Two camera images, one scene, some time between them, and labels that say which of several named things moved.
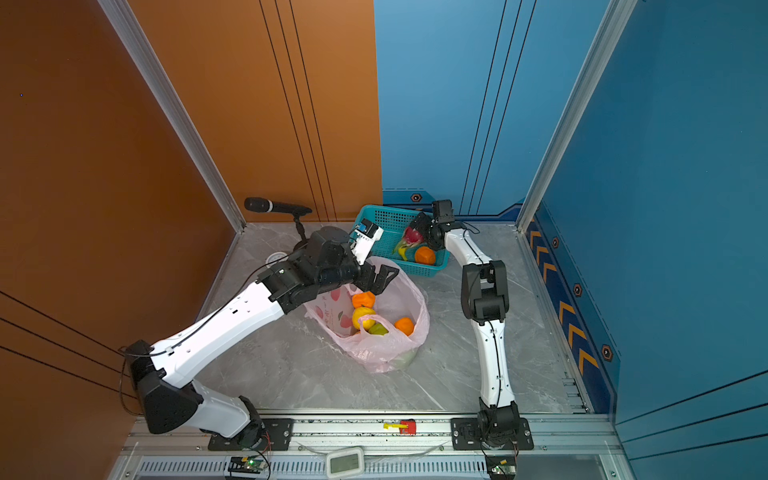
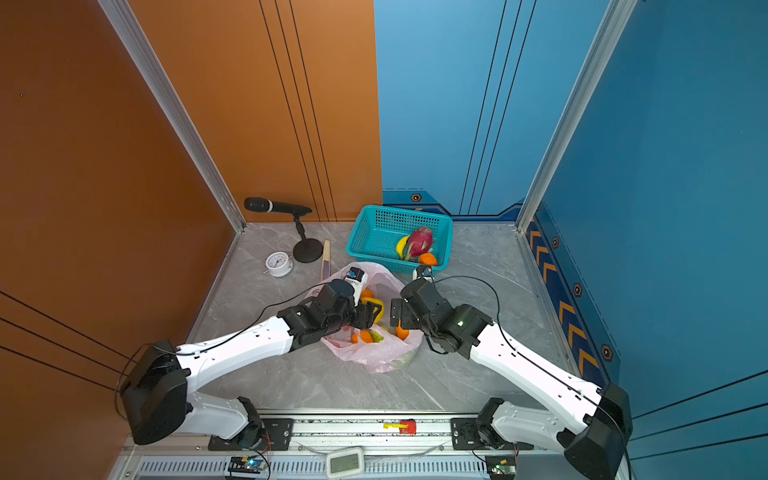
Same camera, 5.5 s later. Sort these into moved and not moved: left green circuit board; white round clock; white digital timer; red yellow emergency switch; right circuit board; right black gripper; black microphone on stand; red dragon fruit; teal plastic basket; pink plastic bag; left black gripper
Moved: left black gripper; pink plastic bag; red dragon fruit; right black gripper
Not moved: black microphone on stand; right circuit board; red yellow emergency switch; teal plastic basket; white digital timer; white round clock; left green circuit board
